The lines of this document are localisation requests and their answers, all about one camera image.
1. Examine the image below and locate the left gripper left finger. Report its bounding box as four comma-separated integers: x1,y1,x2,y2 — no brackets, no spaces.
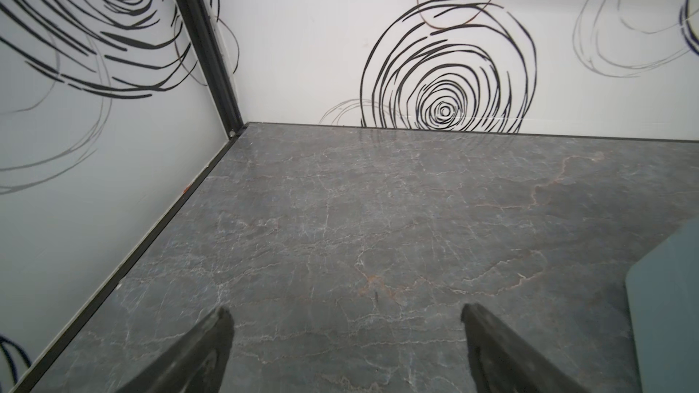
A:
119,307,234,393

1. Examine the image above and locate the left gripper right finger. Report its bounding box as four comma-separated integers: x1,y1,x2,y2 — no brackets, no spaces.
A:
461,303,585,392

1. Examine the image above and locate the light blue drawer box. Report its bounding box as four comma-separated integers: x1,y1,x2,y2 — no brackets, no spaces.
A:
625,218,698,392

